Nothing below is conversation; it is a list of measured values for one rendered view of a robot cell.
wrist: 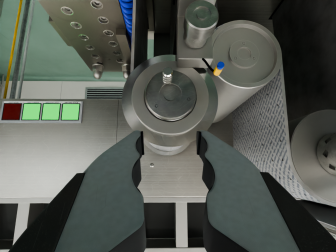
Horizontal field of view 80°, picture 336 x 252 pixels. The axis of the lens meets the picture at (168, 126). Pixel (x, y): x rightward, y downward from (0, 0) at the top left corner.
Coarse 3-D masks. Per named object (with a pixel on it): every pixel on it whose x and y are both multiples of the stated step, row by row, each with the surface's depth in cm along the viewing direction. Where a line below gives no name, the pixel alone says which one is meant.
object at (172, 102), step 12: (180, 72) 30; (156, 84) 29; (168, 84) 30; (180, 84) 29; (192, 84) 29; (144, 96) 29; (156, 96) 29; (168, 96) 29; (180, 96) 29; (192, 96) 29; (156, 108) 28; (168, 108) 29; (180, 108) 29; (168, 120) 29
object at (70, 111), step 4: (64, 104) 63; (68, 104) 63; (72, 104) 63; (76, 104) 63; (64, 108) 63; (68, 108) 63; (72, 108) 63; (76, 108) 63; (64, 112) 63; (68, 112) 63; (72, 112) 63; (76, 112) 63; (64, 116) 62; (68, 116) 62; (72, 116) 62; (76, 116) 62
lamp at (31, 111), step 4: (24, 104) 63; (28, 104) 63; (32, 104) 63; (36, 104) 63; (24, 108) 63; (28, 108) 63; (32, 108) 63; (36, 108) 63; (24, 112) 62; (28, 112) 62; (32, 112) 62; (36, 112) 62; (24, 116) 62; (28, 116) 62; (32, 116) 62; (36, 116) 62
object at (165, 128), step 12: (144, 72) 31; (156, 72) 31; (192, 72) 31; (144, 84) 30; (204, 84) 30; (132, 96) 30; (204, 96) 30; (144, 108) 29; (204, 108) 30; (144, 120) 29; (156, 120) 29; (180, 120) 29; (192, 120) 29; (156, 132) 29; (168, 132) 29; (180, 132) 29
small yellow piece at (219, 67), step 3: (204, 60) 28; (207, 63) 28; (219, 63) 25; (222, 63) 25; (207, 66) 28; (216, 66) 25; (219, 66) 24; (222, 66) 24; (210, 69) 27; (213, 69) 27; (216, 69) 25; (219, 69) 25; (213, 72) 26; (216, 72) 26; (219, 72) 26
